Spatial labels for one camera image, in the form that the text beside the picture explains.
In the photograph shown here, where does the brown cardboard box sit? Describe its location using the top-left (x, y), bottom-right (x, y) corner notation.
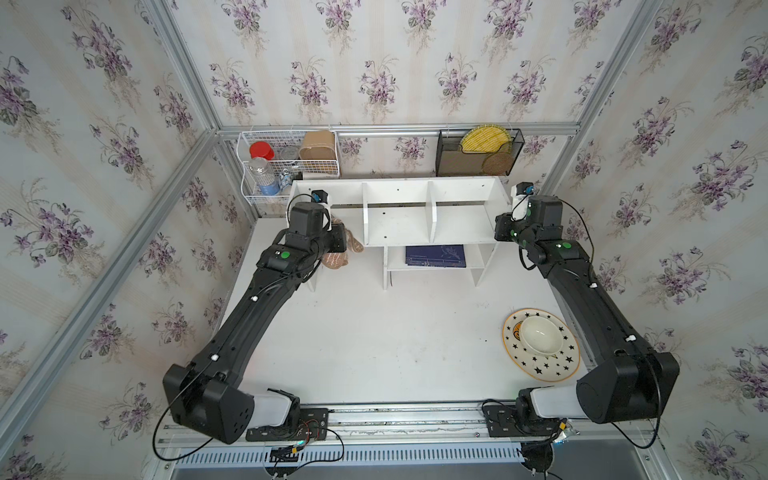
top-left (299, 130), bottom-right (338, 176)

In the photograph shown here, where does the white wire basket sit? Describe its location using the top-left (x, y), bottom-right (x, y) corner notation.
top-left (235, 128), bottom-right (340, 206)

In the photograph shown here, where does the yellow woven mat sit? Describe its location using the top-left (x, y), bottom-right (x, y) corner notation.
top-left (459, 124), bottom-right (512, 153)

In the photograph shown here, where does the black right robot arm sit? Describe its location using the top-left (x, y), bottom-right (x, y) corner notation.
top-left (494, 195), bottom-right (680, 424)

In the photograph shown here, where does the black mesh basket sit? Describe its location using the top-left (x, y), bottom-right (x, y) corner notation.
top-left (435, 128), bottom-right (525, 177)

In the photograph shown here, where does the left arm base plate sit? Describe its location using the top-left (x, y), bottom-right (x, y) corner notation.
top-left (245, 407), bottom-right (330, 442)

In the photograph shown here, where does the white wooden bookshelf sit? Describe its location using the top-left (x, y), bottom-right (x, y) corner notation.
top-left (290, 176), bottom-right (512, 288)

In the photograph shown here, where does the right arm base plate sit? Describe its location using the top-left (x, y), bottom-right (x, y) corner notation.
top-left (480, 399), bottom-right (562, 438)

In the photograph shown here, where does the small circuit board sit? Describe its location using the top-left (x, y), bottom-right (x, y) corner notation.
top-left (268, 446), bottom-right (301, 464)

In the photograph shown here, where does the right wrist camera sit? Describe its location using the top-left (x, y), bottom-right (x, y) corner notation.
top-left (512, 182), bottom-right (535, 220)

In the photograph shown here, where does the clear plastic bottle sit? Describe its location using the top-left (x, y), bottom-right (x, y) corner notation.
top-left (249, 157), bottom-right (281, 196)

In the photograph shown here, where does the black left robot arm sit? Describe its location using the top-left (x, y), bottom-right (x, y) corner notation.
top-left (162, 202), bottom-right (347, 444)

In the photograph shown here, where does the round brown woven coaster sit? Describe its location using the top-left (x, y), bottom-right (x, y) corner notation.
top-left (482, 152), bottom-right (515, 176)

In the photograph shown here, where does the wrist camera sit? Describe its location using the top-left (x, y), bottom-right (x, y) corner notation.
top-left (512, 182), bottom-right (535, 220)
top-left (310, 189), bottom-right (332, 223)

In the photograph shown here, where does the dark blue book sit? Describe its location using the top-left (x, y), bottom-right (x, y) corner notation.
top-left (405, 245), bottom-right (466, 268)

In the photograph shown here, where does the star patterned plate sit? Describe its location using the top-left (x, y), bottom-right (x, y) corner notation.
top-left (502, 308), bottom-right (581, 383)

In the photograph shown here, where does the red lid jar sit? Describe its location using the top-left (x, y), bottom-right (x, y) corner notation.
top-left (249, 141), bottom-right (275, 161)

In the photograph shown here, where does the white ceramic bowl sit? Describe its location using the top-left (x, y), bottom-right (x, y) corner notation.
top-left (519, 316), bottom-right (563, 356)

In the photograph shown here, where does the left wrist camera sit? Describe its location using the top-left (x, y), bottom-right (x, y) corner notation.
top-left (310, 189), bottom-right (332, 223)

